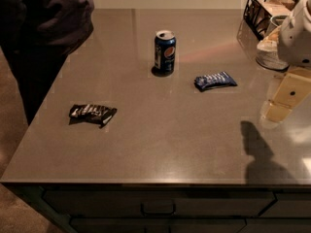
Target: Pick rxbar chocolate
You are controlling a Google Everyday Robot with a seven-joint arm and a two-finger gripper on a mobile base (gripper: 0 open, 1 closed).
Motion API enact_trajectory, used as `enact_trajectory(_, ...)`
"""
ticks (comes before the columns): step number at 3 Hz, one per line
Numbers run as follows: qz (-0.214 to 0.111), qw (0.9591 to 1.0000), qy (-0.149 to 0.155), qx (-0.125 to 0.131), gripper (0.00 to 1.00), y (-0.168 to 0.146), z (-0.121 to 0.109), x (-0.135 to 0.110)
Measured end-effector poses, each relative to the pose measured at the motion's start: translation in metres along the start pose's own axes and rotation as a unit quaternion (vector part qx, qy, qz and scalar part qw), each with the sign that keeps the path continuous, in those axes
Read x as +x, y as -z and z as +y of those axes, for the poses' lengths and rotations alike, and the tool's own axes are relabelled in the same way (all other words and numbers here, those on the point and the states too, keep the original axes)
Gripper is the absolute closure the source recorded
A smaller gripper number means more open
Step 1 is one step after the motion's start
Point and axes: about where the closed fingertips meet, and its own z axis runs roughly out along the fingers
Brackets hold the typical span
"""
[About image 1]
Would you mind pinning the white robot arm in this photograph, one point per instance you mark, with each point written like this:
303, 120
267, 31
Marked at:
292, 43

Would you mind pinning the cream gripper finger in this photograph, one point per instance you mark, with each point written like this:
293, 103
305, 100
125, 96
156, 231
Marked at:
287, 93

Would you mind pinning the black rxbar chocolate bar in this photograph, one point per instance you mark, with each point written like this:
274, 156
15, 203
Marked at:
91, 113

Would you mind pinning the person in dark clothes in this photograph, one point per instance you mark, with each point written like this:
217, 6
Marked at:
36, 36

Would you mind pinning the black wire basket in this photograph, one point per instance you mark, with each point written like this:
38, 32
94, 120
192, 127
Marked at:
257, 13

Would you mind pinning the glass bowl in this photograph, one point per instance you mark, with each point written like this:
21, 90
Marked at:
274, 22

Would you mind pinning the blue rxbar snack bar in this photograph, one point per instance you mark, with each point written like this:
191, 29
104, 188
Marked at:
218, 80

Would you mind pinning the blue pepsi can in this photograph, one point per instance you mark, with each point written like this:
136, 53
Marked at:
165, 49

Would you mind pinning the dark cabinet drawer front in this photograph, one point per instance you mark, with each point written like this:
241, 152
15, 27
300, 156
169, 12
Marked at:
128, 203

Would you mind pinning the black drawer handle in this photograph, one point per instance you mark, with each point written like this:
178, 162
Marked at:
162, 208

